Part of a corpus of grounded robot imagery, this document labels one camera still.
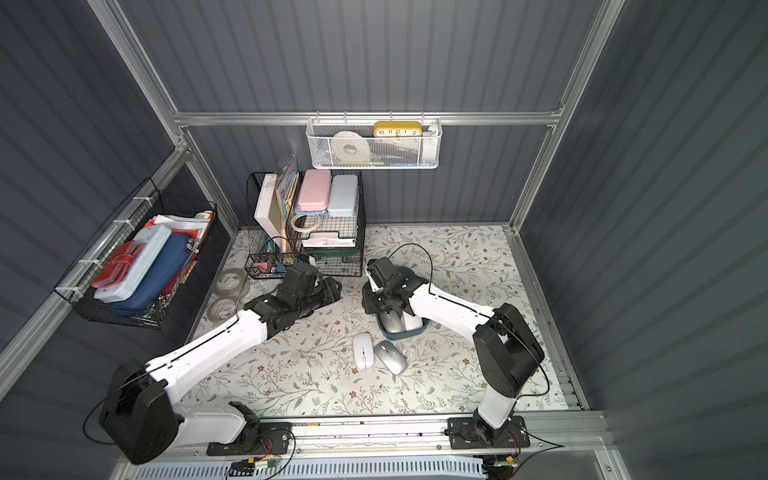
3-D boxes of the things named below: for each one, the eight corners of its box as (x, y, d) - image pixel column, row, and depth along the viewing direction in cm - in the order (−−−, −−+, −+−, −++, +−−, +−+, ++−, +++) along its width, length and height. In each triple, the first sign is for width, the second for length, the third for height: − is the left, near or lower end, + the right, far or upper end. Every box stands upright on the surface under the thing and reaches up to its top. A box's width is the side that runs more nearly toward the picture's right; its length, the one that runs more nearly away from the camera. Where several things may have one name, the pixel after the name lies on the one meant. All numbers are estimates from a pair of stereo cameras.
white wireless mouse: (354, 370, 86) (354, 368, 85) (352, 337, 93) (352, 333, 91) (376, 367, 87) (375, 365, 85) (372, 334, 94) (372, 331, 92)
